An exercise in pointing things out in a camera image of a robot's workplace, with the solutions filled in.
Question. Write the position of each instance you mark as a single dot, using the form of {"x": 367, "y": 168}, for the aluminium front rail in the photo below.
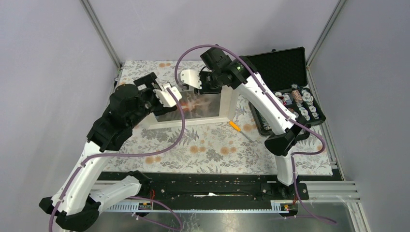
{"x": 324, "y": 191}

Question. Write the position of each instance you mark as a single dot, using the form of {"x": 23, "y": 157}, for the floral patterned table mat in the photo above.
{"x": 207, "y": 148}

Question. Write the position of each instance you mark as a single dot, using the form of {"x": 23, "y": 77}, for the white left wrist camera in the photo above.
{"x": 168, "y": 95}

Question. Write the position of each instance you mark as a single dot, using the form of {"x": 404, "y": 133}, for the black poker chip case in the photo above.
{"x": 283, "y": 71}

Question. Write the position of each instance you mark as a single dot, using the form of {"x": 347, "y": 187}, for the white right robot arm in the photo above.
{"x": 243, "y": 76}

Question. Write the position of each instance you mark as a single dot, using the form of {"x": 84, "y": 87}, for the yellow handled screwdriver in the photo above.
{"x": 237, "y": 128}

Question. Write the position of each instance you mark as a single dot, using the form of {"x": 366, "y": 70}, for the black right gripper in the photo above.
{"x": 204, "y": 90}

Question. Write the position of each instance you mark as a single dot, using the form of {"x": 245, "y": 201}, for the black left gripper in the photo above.
{"x": 150, "y": 80}

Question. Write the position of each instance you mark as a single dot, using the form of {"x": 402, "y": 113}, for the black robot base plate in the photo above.
{"x": 226, "y": 187}

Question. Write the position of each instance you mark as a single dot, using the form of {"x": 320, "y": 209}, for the white picture frame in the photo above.
{"x": 229, "y": 97}

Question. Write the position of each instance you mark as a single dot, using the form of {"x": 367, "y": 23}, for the sunset landscape photo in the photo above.
{"x": 197, "y": 108}

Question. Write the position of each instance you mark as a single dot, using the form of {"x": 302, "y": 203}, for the brown poker chip stack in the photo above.
{"x": 297, "y": 96}

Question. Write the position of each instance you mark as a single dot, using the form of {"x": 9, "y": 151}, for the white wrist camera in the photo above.
{"x": 168, "y": 95}
{"x": 190, "y": 79}

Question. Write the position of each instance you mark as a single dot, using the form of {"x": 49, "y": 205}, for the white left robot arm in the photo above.
{"x": 75, "y": 207}

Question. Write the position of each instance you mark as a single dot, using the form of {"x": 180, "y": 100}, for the grey slotted cable duct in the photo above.
{"x": 200, "y": 206}

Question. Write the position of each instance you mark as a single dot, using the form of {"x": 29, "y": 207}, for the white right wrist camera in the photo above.
{"x": 190, "y": 79}

